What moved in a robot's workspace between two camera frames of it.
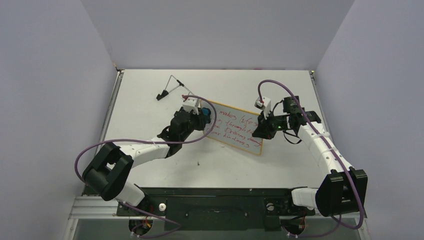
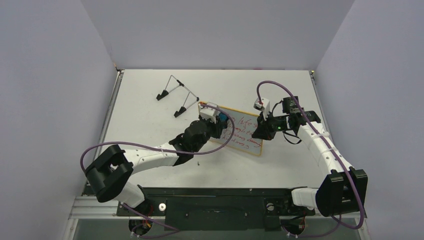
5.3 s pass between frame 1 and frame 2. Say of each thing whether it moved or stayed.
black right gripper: stayed
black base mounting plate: stayed
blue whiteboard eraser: moved
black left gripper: moved
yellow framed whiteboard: stayed
